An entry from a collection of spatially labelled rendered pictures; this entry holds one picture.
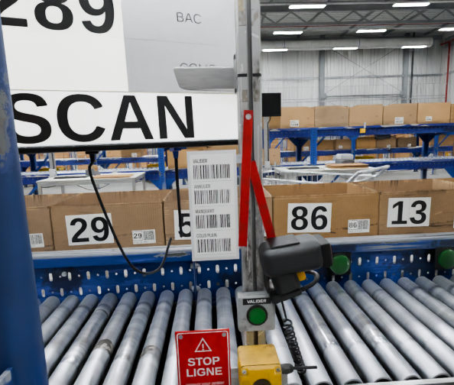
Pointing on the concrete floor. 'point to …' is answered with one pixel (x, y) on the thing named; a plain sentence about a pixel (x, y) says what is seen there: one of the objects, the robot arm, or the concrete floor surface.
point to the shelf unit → (1, 213)
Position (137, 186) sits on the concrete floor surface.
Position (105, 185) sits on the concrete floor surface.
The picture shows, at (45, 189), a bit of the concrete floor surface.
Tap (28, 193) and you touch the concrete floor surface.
